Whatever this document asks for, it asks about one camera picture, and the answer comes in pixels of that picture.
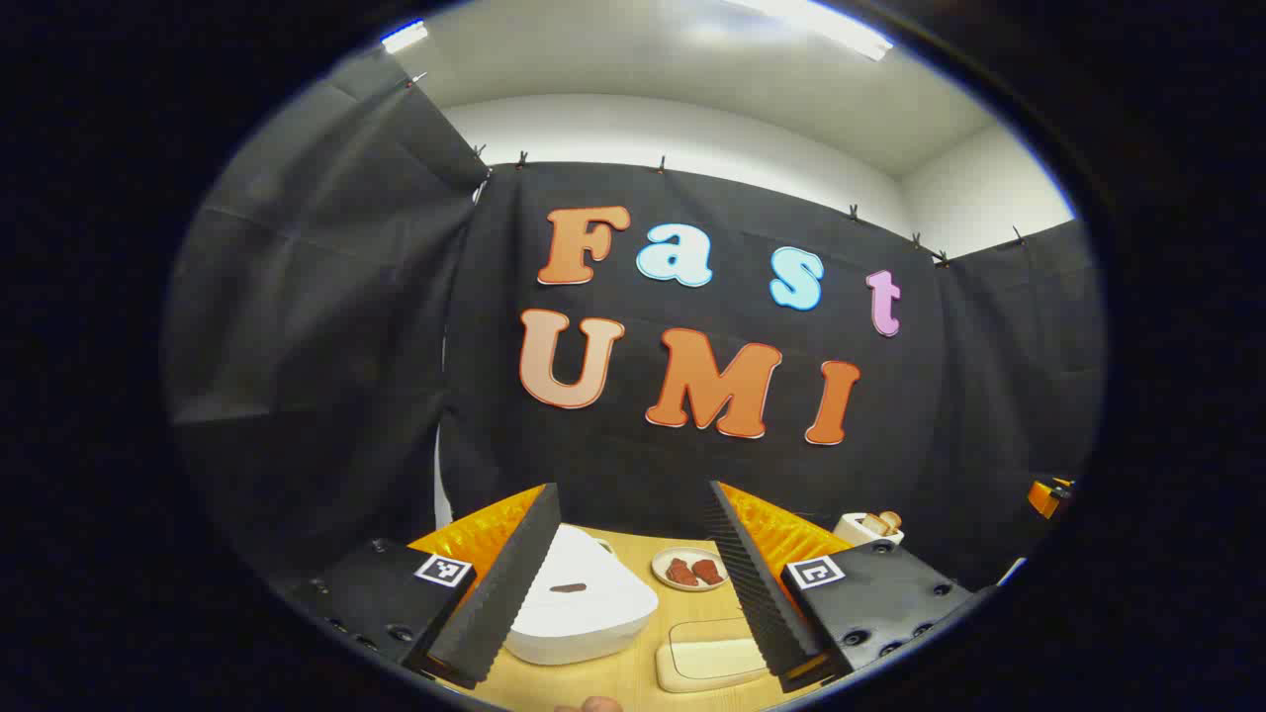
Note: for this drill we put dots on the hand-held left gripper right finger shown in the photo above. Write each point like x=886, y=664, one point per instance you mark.
x=757, y=583

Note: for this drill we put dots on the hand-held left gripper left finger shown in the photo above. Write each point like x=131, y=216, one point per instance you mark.
x=514, y=583

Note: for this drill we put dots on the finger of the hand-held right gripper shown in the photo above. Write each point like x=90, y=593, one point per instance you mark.
x=1046, y=497

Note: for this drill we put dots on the white rice cooker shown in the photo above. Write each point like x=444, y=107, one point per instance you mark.
x=584, y=613

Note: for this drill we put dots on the clear box of white rice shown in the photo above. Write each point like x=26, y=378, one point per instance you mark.
x=702, y=658

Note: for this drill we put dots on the red meat piece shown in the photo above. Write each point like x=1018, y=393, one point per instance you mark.
x=681, y=572
x=707, y=571

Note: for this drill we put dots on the small white plate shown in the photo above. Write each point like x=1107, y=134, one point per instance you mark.
x=661, y=574

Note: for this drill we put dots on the cream toaster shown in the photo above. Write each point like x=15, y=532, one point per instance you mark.
x=849, y=529

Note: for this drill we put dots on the toast bread slice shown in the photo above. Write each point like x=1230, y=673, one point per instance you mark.
x=874, y=525
x=891, y=518

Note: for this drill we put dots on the black backdrop cloth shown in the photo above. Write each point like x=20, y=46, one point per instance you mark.
x=396, y=346

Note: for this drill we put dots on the row of cloth clips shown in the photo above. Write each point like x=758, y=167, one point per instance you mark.
x=661, y=164

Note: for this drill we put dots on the ceiling light strip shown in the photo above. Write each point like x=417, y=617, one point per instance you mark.
x=405, y=36

